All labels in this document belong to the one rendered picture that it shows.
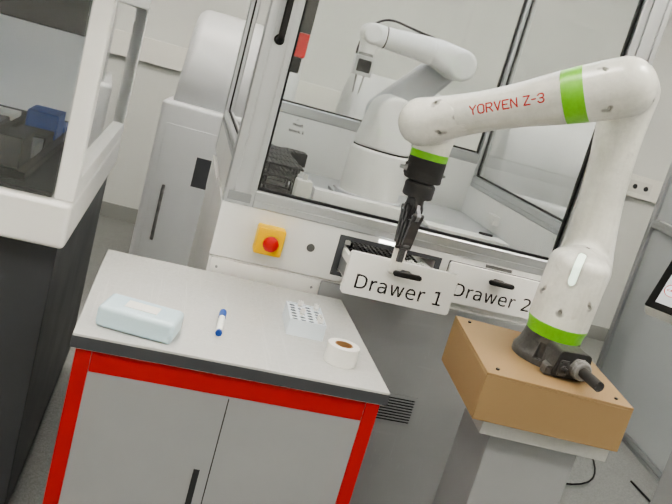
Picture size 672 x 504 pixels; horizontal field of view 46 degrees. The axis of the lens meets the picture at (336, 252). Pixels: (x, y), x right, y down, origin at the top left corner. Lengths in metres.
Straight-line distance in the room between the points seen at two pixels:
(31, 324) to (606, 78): 1.37
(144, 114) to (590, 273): 4.06
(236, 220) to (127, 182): 3.42
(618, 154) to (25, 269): 1.35
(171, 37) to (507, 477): 4.09
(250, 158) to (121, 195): 3.48
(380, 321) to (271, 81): 0.71
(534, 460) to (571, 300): 0.35
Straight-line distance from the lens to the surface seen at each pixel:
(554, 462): 1.82
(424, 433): 2.39
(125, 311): 1.56
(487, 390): 1.62
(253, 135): 2.04
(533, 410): 1.66
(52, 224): 1.85
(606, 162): 1.86
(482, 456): 1.77
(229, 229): 2.08
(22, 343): 2.02
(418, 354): 2.28
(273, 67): 2.03
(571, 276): 1.71
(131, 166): 5.44
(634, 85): 1.68
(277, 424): 1.62
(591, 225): 1.87
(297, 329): 1.77
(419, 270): 2.02
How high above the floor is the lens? 1.34
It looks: 13 degrees down
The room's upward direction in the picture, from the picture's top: 16 degrees clockwise
